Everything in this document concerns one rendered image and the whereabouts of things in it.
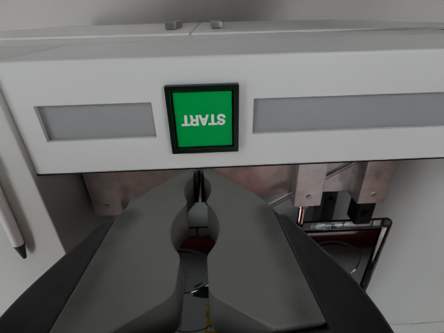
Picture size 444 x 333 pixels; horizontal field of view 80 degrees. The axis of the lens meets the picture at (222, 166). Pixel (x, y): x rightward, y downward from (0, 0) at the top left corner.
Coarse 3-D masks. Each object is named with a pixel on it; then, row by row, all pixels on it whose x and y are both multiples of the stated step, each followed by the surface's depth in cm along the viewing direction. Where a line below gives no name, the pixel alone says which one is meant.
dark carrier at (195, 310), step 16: (192, 240) 36; (208, 240) 36; (320, 240) 37; (336, 240) 38; (352, 240) 38; (368, 240) 38; (192, 256) 38; (336, 256) 39; (352, 256) 40; (368, 256) 40; (192, 272) 40; (352, 272) 41; (192, 288) 41; (192, 304) 43; (208, 304) 44; (192, 320) 46; (208, 320) 46
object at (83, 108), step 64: (0, 64) 19; (64, 64) 19; (128, 64) 19; (192, 64) 20; (256, 64) 20; (320, 64) 20; (384, 64) 20; (64, 128) 22; (128, 128) 22; (256, 128) 23; (320, 128) 23; (384, 128) 23
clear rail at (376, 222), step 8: (304, 224) 36; (312, 224) 36; (320, 224) 36; (328, 224) 36; (336, 224) 36; (344, 224) 36; (352, 224) 36; (360, 224) 36; (368, 224) 36; (376, 224) 36; (384, 224) 36; (192, 232) 35; (200, 232) 35
